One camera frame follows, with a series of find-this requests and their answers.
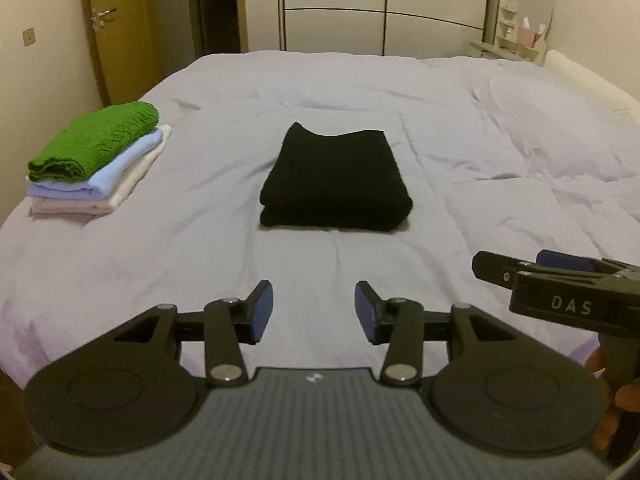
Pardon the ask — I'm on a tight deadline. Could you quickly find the green folded garment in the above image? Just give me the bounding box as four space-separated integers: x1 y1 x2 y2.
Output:
27 101 160 185

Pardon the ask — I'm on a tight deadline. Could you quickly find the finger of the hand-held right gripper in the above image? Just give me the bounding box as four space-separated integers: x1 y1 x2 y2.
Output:
536 248 640 281
472 251 537 287

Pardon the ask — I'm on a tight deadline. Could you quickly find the small shelf with items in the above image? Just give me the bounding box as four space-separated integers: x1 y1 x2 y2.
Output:
468 37 547 64

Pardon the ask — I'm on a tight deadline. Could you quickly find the wooden door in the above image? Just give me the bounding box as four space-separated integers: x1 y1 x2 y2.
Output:
86 0 169 107

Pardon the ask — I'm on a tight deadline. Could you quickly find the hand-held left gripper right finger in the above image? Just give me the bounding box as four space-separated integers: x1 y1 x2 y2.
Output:
354 281 534 389

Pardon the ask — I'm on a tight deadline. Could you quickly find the black garment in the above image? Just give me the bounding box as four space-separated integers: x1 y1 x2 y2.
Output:
259 121 415 234

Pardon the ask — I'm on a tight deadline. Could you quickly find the lavender duvet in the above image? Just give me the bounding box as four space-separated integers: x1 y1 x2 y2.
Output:
0 50 640 392

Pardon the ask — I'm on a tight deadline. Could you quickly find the pink tissue box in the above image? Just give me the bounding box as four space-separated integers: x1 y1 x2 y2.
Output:
516 25 544 49

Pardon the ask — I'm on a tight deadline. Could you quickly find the metal door handle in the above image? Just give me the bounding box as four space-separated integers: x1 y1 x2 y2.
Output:
90 6 119 31

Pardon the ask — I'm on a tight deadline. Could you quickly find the light blue folded garment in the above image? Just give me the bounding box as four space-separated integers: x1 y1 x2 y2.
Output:
26 127 165 201

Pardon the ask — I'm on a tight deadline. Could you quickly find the person's right hand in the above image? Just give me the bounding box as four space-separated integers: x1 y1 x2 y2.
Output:
586 347 631 455

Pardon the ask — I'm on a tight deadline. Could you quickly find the oval mirror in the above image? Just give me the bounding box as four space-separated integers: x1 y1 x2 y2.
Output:
520 0 555 37

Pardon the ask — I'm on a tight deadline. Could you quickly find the white folded garment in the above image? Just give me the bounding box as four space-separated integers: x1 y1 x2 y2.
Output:
30 124 174 217

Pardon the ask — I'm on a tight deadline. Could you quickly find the white desktop shelf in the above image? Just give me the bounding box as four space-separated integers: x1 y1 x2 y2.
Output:
495 0 524 49

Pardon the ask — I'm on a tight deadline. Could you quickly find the white pillow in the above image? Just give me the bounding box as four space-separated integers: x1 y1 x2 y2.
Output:
542 49 640 119

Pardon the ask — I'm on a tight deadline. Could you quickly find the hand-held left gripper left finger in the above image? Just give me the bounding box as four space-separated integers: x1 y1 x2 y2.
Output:
95 280 275 389

